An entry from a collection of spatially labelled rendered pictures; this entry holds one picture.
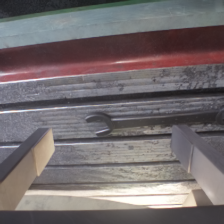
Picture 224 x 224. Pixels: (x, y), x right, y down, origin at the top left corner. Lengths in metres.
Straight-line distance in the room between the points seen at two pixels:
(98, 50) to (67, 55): 0.05
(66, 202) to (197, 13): 0.35
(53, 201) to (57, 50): 0.27
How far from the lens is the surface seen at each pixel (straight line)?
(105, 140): 0.34
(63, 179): 0.50
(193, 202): 0.59
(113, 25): 0.21
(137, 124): 0.28
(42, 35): 0.23
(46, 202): 0.36
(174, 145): 0.17
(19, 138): 0.38
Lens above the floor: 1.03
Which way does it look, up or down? 48 degrees down
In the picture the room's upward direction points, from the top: 178 degrees counter-clockwise
